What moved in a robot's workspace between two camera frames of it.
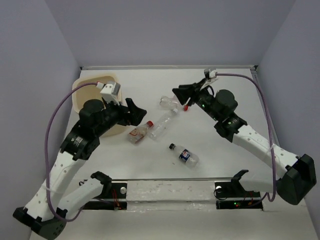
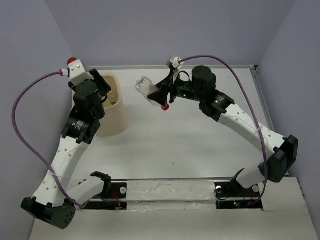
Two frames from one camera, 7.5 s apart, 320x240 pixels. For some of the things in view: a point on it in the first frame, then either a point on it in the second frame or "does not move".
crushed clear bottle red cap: (172, 102) -> (145, 86)
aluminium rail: (169, 179) does not move
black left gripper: (136, 115) -> (73, 86)
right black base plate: (235, 190) does not move
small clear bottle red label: (136, 134) -> (71, 59)
